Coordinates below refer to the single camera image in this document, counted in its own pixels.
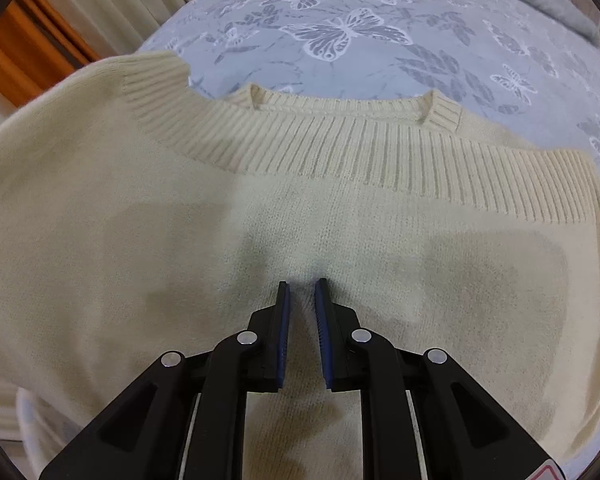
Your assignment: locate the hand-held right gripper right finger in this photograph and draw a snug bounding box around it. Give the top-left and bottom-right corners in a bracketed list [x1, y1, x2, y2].
[314, 277, 563, 480]

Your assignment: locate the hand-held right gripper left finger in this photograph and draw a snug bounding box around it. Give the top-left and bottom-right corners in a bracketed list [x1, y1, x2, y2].
[39, 280, 293, 480]

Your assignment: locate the cream knit cardigan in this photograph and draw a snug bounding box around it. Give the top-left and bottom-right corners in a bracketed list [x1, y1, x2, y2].
[0, 51, 600, 480]

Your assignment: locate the wide white curtain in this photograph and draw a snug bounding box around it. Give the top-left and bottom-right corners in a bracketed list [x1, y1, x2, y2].
[0, 367, 88, 461]

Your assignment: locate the bed with butterfly print sheet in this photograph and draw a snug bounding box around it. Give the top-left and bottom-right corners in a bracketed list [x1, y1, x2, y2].
[135, 0, 600, 171]

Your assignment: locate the narrow white curtain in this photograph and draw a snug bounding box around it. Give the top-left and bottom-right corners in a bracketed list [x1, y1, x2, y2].
[27, 0, 191, 56]

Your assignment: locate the orange curtain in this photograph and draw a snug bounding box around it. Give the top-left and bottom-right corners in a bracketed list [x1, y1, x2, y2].
[0, 0, 98, 106]

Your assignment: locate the grey duvet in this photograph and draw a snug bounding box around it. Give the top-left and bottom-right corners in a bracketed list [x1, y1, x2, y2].
[252, 0, 600, 43]

